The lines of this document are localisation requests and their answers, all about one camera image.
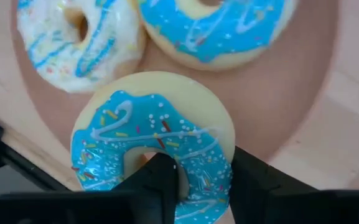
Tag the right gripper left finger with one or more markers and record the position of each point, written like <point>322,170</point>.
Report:
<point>157,177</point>

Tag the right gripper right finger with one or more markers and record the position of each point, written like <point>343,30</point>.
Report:
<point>250,180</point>

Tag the blue iced sprinkled donut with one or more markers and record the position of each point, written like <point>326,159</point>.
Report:
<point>135,124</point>

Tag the white donut blue drizzle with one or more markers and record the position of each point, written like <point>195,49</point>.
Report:
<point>51,65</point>

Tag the large pink plate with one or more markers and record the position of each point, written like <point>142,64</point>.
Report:
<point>275,109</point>

